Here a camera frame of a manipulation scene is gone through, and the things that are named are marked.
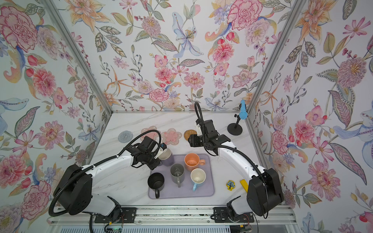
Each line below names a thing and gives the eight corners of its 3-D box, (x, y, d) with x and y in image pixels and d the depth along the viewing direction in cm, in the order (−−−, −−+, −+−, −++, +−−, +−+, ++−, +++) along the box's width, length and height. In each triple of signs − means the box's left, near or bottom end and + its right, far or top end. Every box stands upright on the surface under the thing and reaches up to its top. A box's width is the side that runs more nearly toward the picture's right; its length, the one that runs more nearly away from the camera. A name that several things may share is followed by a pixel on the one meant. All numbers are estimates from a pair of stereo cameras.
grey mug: (168, 182, 86) (166, 176, 78) (174, 169, 92) (173, 161, 83) (180, 188, 84) (179, 181, 76) (186, 173, 90) (186, 166, 81)
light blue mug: (190, 194, 82) (191, 188, 74) (190, 175, 89) (191, 168, 81) (205, 194, 82) (207, 188, 74) (203, 175, 89) (205, 168, 81)
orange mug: (184, 173, 90) (184, 166, 83) (184, 159, 95) (184, 153, 89) (204, 173, 90) (205, 166, 83) (203, 159, 95) (204, 153, 89)
